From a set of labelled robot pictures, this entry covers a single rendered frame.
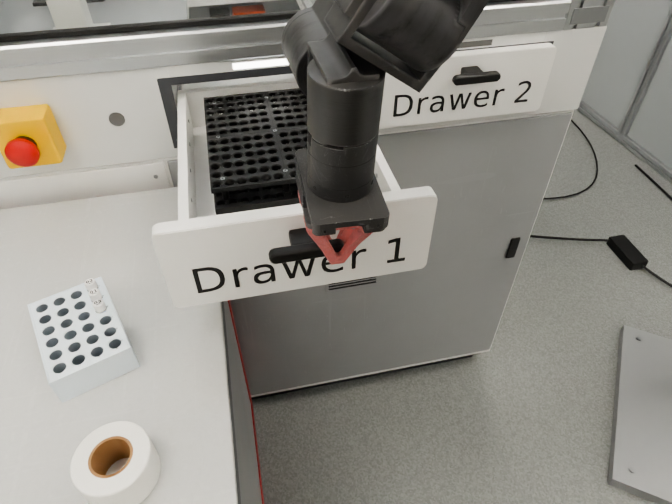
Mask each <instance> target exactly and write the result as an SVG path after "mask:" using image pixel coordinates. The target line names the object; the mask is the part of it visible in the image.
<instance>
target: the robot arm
mask: <svg viewBox="0 0 672 504"><path fill-rule="evenodd" d="M488 2H489V0H316V1H315V2H314V4H313V5H312V7H309V8H306V9H303V10H301V11H299V12H297V13H296V14H295V15H294V16H293V17H291V19H290V20H289V21H288V22H287V24H286V26H285V28H284V30H283V34H282V49H283V52H284V55H285V57H286V59H287V62H288V64H289V66H290V68H291V71H292V73H293V75H294V77H295V80H296V82H297V84H298V86H299V88H300V90H301V92H302V93H303V94H304V95H305V96H306V97H307V130H308V134H307V148H306V149H298V150H297V151H296V183H297V187H298V197H299V201H300V204H301V206H302V210H303V218H304V223H305V227H306V231H307V233H308V235H309V236H310V237H311V238H312V239H313V241H314V242H315V243H316V244H317V245H318V247H319V248H320V249H321V251H322V252H323V254H324V255H325V257H326V258H327V260H328V261H329V263H330V264H332V265H333V264H341V263H344V262H345V261H346V260H347V259H348V258H349V256H350V255H351V254H352V253H353V251H354V250H355V249H356V248H357V246H358V245H359V244H360V243H361V242H363V241H364V240H365V239H366V238H367V237H368V236H370V235H371V234H372V233H373V232H381V231H383V230H384V229H385V228H386V227H387V226H388V222H389V216H390V212H389V210H388V207H387V205H386V202H385V199H384V197H383V194H382V192H381V189H380V186H379V184H378V181H377V179H376V176H375V174H374V168H375V160H376V151H377V143H378V134H379V125H380V117H381V108H382V100H383V91H384V83H385V74H386V73H388V74H390V75H391V76H393V77H394V78H396V79H398V80H399V81H401V82H403V83H404V84H406V85H408V86H409V87H411V88H412V89H414V90H416V91H417V92H419V93H420V91H421V90H422V89H423V88H424V86H425V85H426V84H427V83H428V82H429V80H430V79H431V78H432V77H433V75H434V74H435V73H436V72H437V70H438V69H439V68H440V67H441V65H442V64H443V63H445V62H446V61H447V60H448V59H449V58H450V57H451V56H452V55H453V54H454V53H455V51H456V50H457V49H458V47H459V46H460V44H461V43H462V41H463V40H464V38H465V37H466V35H467V34H468V32H469V31H470V29H471V28H472V26H473V25H474V23H475V22H476V20H477V19H478V17H479V16H480V14H481V13H482V11H483V10H484V8H485V7H486V5H487V3H488ZM336 230H340V231H339V233H338V236H337V238H336V239H341V240H342V241H343V243H344V246H343V248H342V249H341V251H340V252H335V251H334V249H333V247H332V245H331V244H330V242H329V240H331V237H330V235H333V234H336Z"/></svg>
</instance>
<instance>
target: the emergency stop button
mask: <svg viewBox="0 0 672 504"><path fill-rule="evenodd" d="M4 152H5V155H6V157H7V159H8V160H9V161H10V162H12V163H13V164H15V165H18V166H21V167H30V166H33V165H35V164H36V163H37V162H38V161H39V158H40V151H39V149H38V147H37V146H36V145H35V144H34V143H32V142H31V141H29V140H26V139H21V138H17V139H13V140H11V141H9V142H8V143H7V145H6V147H5V150H4Z"/></svg>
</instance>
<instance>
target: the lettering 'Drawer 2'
mask: <svg viewBox="0 0 672 504"><path fill-rule="evenodd" d="M525 83H526V84H528V88H527V89H526V91H525V92H523V93H522V94H521V95H520V96H519V97H518V98H517V99H516V100H515V101H514V103H518V102H527V100H528V99H523V100H519V99H520V98H521V97H522V96H523V95H524V94H526V93H527V92H528V91H529V89H530V88H531V82H529V81H523V82H520V83H519V86H520V85H522V84H525ZM501 91H505V88H503V89H500V90H499V91H498V90H495V95H494V99H493V103H492V105H495V102H496V98H497V95H498V93H499V92H501ZM482 93H486V95H487V97H483V98H478V96H479V95H480V94H482ZM471 94H472V92H470V93H469V94H468V97H467V99H466V101H465V103H464V102H463V93H461V94H459V96H458V98H457V101H456V103H455V105H454V100H453V94H452V95H450V98H451V107H452V110H455V109H456V106H457V104H458V102H459V99H460V97H461V107H462V109H465V107H466V105H467V103H468V100H469V98H470V96H471ZM399 97H406V98H408V99H409V101H410V105H409V108H408V110H407V111H406V112H404V113H401V114H396V113H397V102H398V98H399ZM428 98H429V97H425V98H423V99H422V98H419V101H418V109H417V114H420V108H421V103H422V101H423V100H426V99H428ZM436 98H441V99H442V101H441V102H435V103H433V104H431V106H430V111H431V112H433V113H435V112H438V111H439V110H440V111H443V107H444V97H443V96H435V97H432V100H433V99H436ZM484 99H489V93H488V91H481V92H479V93H478V94H477V95H476V96H475V98H474V105H475V106H476V107H484V106H486V105H487V103H486V104H483V105H478V104H477V100H484ZM436 104H441V106H440V108H439V109H438V110H433V106H434V105H436ZM412 106H413V99H412V97H411V96H409V95H395V101H394V112H393V117H396V116H403V115H406V114H408V113H409V112H410V111H411V109H412Z"/></svg>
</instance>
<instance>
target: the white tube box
mask: <svg viewBox="0 0 672 504"><path fill-rule="evenodd" d="M95 281H96V283H97V285H98V289H99V291H100V293H101V295H102V298H103V299H102V300H103V301H104V303H105V305H106V308H107V310H106V311H105V312H104V313H101V314H98V313H97V312H96V311H95V309H94V307H93V302H92V300H91V299H90V297H89V295H88V293H89V291H88V290H87V289H86V287H85V285H84V283H82V284H80V285H77V286H75V287H72V288H69V289H67V290H64V291H62V292H59V293H56V294H54V295H51V296H49V297H46V298H43V299H41V300H38V301H36V302H33V303H30V304H28V305H27V306H28V310H29V314H30V317H31V321H32V325H33V328H34V332H35V336H36V339H37V343H38V347H39V351H40V354H41V358H42V362H43V365H44V369H45V373H46V376H47V380H48V384H49V385H50V387H51V388H52V389H53V391H54V392H55V394H56V395H57V396H58V398H59V399H60V401H61V402H62V403H63V402H66V401H68V400H70V399H72V398H74V397H76V396H78V395H81V394H83V393H85V392H87V391H89V390H91V389H94V388H96V387H98V386H100V385H102V384H104V383H106V382H109V381H111V380H113V379H115V378H117V377H119V376H122V375H124V374H126V373H128V372H130V371H132V370H135V369H137V368H139V367H140V365H139V362H138V360H137V358H136V355H135V353H134V351H133V348H132V346H131V344H130V341H129V339H128V337H127V334H126V332H125V330H124V327H123V325H122V323H121V320H120V318H119V316H118V313H117V311H116V309H115V306H114V304H113V302H112V299H111V297H110V295H109V293H108V290H107V288H106V286H105V284H104V282H103V279H102V277H98V278H95Z"/></svg>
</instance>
